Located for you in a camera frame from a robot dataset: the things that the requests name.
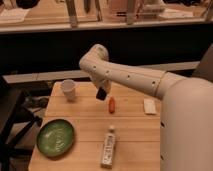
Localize white eraser block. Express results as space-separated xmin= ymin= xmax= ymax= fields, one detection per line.
xmin=143 ymin=99 xmax=157 ymax=115

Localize black chair left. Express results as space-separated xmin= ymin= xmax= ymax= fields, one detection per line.
xmin=0 ymin=75 xmax=42 ymax=171

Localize orange red small object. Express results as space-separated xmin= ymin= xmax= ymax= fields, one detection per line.
xmin=108 ymin=97 xmax=115 ymax=113

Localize green ceramic plate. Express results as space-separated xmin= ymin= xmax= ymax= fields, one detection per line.
xmin=36 ymin=119 xmax=75 ymax=158

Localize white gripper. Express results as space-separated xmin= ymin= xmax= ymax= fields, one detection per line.
xmin=88 ymin=69 xmax=111 ymax=101

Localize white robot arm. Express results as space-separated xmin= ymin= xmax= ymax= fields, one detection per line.
xmin=79 ymin=44 xmax=213 ymax=171

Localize white squeeze tube bottle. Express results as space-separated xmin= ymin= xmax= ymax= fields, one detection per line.
xmin=101 ymin=125 xmax=116 ymax=168

